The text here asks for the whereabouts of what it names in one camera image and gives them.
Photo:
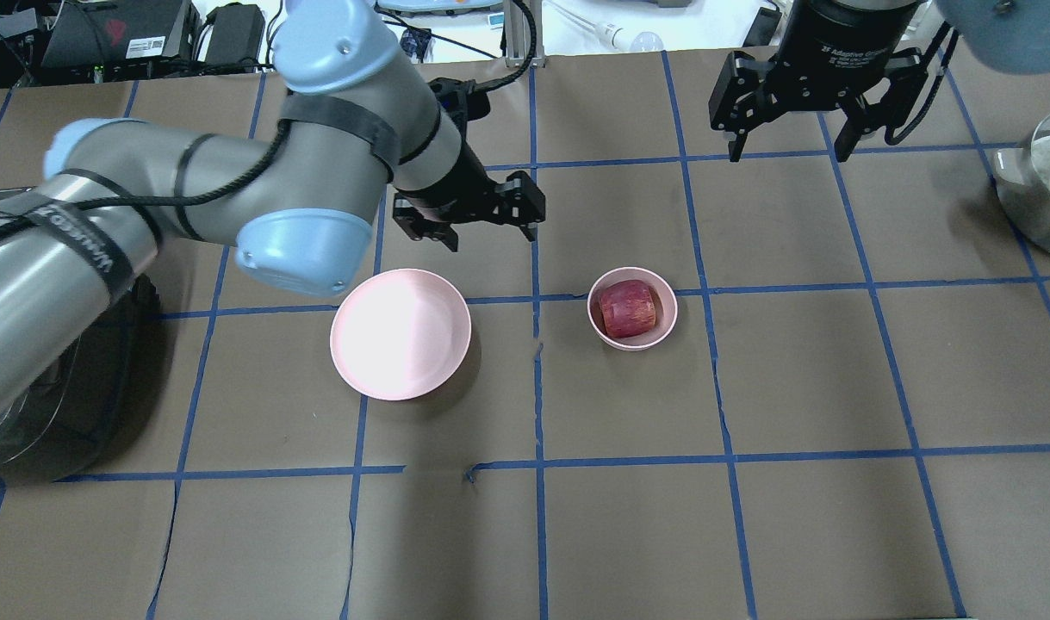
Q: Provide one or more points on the black power adapter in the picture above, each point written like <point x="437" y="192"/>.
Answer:
<point x="234" y="38"/>

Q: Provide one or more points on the pink bowl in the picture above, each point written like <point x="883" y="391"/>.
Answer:
<point x="667" y="303"/>

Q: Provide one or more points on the pink plate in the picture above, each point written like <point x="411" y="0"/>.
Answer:
<point x="400" y="335"/>

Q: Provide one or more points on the blue right robot arm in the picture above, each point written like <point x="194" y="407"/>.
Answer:
<point x="1012" y="37"/>

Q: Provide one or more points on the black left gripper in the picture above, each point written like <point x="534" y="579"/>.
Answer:
<point x="449" y="189"/>

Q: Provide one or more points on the red apple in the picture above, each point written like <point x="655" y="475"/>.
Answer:
<point x="628" y="309"/>

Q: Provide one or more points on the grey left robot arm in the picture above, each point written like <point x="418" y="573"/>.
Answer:
<point x="298" y="211"/>

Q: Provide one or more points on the round black base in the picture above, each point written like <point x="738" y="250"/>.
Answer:
<point x="68" y="416"/>

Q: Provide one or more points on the black electronics box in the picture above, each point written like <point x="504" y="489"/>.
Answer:
<point x="121" y="33"/>

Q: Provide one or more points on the steel bowl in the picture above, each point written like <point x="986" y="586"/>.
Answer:
<point x="1023" y="184"/>

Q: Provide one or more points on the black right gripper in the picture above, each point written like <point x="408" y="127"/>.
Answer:
<point x="843" y="34"/>

